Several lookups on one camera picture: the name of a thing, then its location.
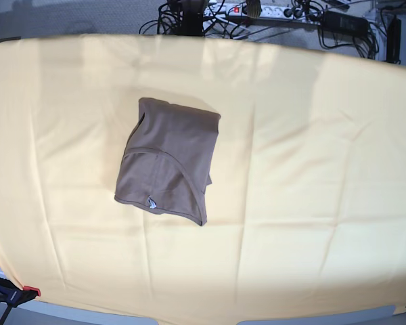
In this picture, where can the white power strip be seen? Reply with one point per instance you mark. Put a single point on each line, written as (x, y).
(268, 12)

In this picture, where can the brown T-shirt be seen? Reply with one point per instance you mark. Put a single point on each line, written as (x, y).
(165, 168)

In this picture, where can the yellow tablecloth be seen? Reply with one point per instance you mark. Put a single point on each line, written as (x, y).
(307, 204)

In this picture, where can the black power adapter brick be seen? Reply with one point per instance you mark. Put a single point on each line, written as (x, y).
(344, 24)

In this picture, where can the black stand column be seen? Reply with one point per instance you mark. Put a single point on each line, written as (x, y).
(191, 20)

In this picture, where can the black box right edge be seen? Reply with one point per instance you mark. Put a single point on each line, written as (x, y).
(393, 41)

